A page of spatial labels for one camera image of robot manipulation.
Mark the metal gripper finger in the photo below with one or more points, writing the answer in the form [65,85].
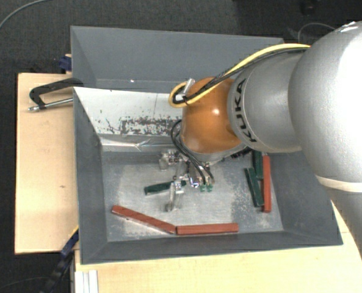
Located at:
[179,197]
[171,198]

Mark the dark green flat block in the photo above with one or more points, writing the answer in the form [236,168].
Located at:
[254,188]
[156,188]
[257,165]

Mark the red-brown flat block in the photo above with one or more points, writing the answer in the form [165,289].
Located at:
[141,218]
[206,228]
[266,188]

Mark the pale wood flat board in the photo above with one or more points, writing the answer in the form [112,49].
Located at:
[43,163]

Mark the grey metal bin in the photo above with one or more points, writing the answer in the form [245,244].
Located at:
[128,56]

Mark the black cylinder on white bracket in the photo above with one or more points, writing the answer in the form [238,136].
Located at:
[241,154]

